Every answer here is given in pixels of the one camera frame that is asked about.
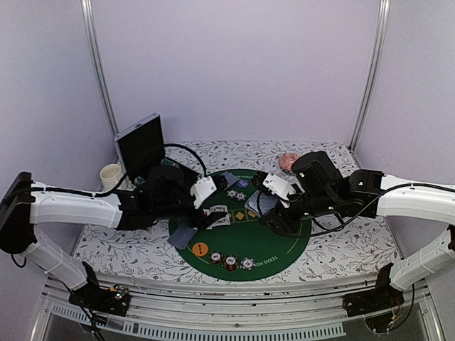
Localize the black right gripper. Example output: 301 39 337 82
258 183 338 234

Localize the blue checkered playing card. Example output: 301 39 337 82
168 226 198 250

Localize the grey playing card deck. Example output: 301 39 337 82
245 190 279 216

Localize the orange big blind button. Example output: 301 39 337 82
192 242 209 257

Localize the king of diamonds card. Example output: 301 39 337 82
203 205 230 229

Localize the blue peach 10 chip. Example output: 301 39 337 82
227 190 237 198
240 258 255 271
235 193 246 201

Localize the red black 100 chip stack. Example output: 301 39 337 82
209 251 223 264

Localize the short poker chip stack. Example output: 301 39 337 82
134 176 146 187

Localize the purple small blind button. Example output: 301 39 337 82
236 179 250 188

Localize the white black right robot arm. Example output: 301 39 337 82
252 151 454 310

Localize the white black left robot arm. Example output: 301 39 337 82
1 145 229 308

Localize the green poker chip row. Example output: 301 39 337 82
161 158 179 168

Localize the round green poker mat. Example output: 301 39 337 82
177 168 311 282

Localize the red patterned small bowl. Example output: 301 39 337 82
279 153 299 174

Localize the aluminium poker chip case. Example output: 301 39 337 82
114 113 200 185

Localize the cream ceramic mug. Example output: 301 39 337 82
99 163 124 190

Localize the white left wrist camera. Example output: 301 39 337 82
190 176 217 209

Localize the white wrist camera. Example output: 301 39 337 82
262 173 296 208
190 176 217 209

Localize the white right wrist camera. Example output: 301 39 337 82
262 173 296 208

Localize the aluminium front rail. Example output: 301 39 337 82
30 273 445 341

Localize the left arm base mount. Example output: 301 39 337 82
68 283 131 317

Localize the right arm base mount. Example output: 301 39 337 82
342 284 405 334

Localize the left aluminium frame post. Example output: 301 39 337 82
80 0 119 136

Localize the aluminium frame post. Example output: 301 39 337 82
80 0 119 136
348 0 391 154

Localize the right aluminium frame post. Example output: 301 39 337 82
348 0 391 154

